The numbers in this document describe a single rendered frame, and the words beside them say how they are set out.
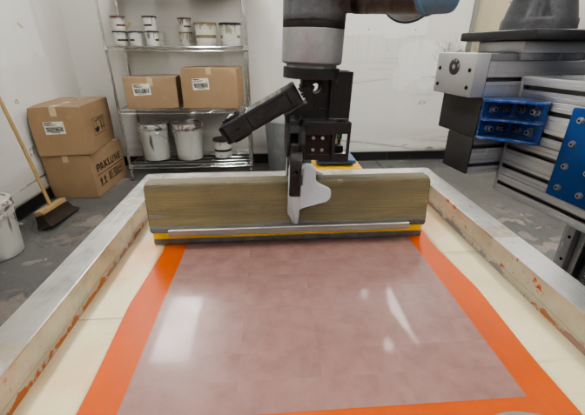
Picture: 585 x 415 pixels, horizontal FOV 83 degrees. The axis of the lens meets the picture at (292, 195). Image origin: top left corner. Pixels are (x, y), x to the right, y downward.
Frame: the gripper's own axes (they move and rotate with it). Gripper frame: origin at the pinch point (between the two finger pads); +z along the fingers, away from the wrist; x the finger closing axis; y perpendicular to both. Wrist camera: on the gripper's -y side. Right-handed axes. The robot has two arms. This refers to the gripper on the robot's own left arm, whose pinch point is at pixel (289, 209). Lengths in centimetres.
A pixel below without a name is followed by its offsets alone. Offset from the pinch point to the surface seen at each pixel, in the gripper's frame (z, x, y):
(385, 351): 4.5, -22.0, 8.0
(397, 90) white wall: 16, 327, 140
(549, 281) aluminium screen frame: 0.2, -17.5, 27.3
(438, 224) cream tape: 4.0, 2.4, 25.3
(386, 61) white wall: -13, 327, 123
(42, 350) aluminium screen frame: 3.9, -21.1, -23.9
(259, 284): 5.0, -11.1, -4.3
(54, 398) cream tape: 5.5, -24.7, -21.3
